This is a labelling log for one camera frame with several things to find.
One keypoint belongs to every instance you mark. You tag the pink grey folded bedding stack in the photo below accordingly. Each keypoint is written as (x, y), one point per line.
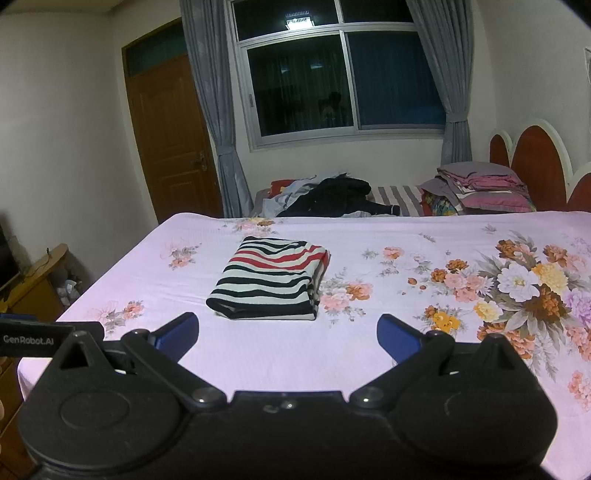
(478, 188)

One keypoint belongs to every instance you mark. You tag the window with white frame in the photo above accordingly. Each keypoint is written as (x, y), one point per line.
(325, 69)

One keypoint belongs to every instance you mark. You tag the brown wooden door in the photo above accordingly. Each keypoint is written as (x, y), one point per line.
(168, 124)

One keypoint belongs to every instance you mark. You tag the grey striped mattress sheet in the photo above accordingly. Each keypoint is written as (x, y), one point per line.
(407, 198)

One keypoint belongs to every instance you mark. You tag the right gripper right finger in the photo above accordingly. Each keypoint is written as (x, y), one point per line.
(416, 355)

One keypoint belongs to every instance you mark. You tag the floral pink bed sheet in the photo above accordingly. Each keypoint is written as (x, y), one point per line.
(526, 276)

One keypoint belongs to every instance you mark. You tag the left grey curtain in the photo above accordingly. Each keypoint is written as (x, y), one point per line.
(207, 47)

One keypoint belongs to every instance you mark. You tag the red white scalloped headboard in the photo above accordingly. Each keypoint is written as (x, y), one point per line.
(540, 159)

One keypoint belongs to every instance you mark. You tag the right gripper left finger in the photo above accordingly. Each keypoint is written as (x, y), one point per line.
(156, 354)

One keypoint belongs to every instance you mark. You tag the black clothes pile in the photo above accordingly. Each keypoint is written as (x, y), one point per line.
(325, 196)

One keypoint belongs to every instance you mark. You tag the grey curtain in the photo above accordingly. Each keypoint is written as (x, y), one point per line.
(446, 33)
(207, 47)

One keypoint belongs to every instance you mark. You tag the striped white red black shirt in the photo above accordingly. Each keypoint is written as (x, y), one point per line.
(271, 279)

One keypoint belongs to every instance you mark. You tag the right grey curtain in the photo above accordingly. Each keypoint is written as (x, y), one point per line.
(446, 33)

